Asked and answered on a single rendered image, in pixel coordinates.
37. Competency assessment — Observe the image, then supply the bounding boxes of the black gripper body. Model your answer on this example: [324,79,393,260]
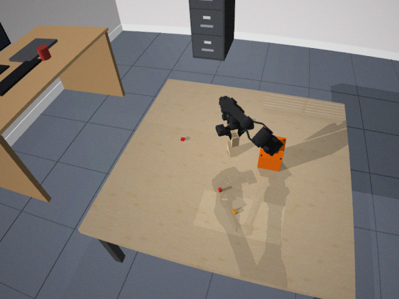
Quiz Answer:
[216,117,254,136]

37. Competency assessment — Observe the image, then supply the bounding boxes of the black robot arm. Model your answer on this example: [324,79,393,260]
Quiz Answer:
[219,96,283,156]

